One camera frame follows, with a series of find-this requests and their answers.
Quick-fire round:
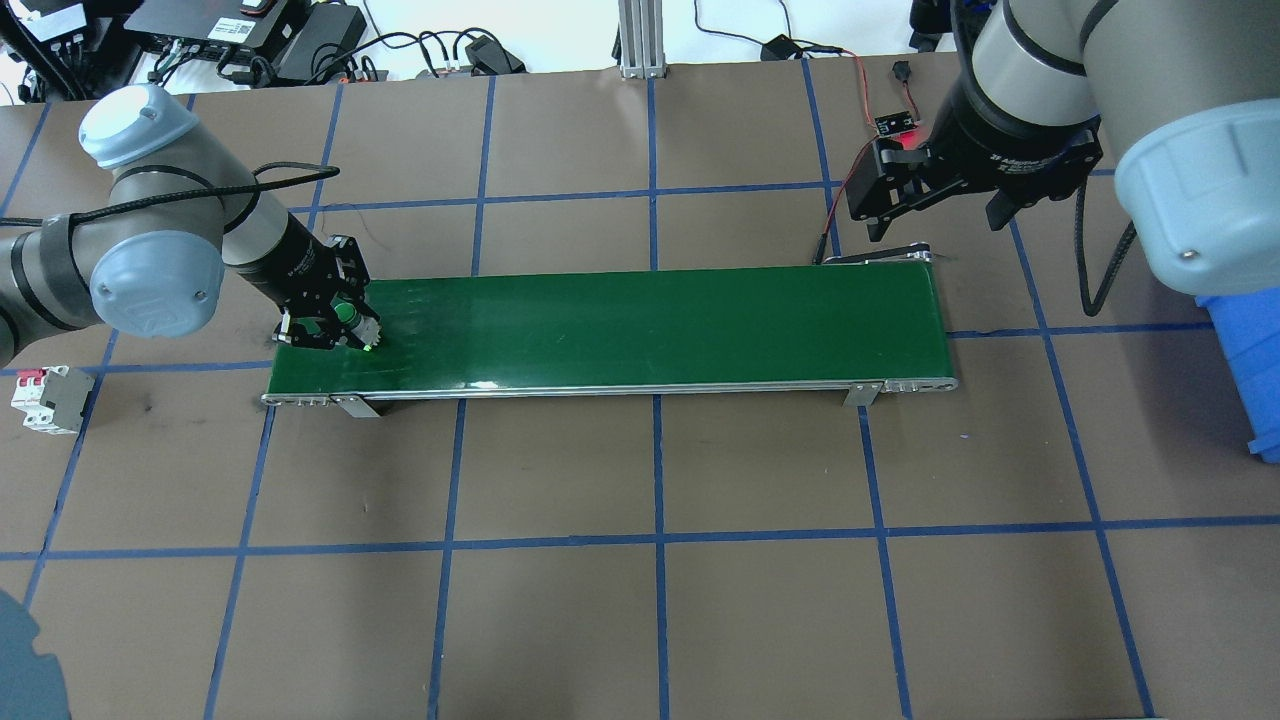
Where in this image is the green push button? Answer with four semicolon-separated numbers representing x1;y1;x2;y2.
333;298;386;353

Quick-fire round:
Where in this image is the black barrel plug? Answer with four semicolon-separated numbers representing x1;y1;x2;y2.
890;60;922;119

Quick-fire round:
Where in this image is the black power adapter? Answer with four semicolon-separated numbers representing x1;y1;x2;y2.
908;0;959;53
463;33;528;77

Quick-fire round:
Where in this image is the white power strip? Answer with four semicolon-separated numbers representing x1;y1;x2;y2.
340;55;473;83

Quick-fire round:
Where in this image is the large black power brick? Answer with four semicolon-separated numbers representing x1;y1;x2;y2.
272;3;369;83

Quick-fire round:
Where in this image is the grey white circuit breaker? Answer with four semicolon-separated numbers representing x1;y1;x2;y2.
10;364;98;437

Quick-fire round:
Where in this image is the green conveyor belt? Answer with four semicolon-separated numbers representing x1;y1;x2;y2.
262;248;961;419

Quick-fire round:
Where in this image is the black computer box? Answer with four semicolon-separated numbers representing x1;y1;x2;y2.
125;0;313;56

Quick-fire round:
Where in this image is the blue plastic bin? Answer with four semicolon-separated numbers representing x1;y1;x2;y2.
1195;288;1280;464

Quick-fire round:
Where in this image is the black device stack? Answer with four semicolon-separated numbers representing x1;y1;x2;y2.
0;0;121;101

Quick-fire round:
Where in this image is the red black motor wire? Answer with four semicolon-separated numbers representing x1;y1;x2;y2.
813;138;883;267

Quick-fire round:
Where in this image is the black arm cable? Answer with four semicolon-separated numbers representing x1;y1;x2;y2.
1073;170;1143;313
55;160;344;223

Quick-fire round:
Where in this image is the thin red signal wire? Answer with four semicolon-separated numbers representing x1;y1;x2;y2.
798;42;879;126

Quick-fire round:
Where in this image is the thin black cable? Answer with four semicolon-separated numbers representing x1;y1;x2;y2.
694;0;793;49

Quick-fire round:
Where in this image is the aluminium profile post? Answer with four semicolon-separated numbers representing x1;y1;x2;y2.
616;0;668;81

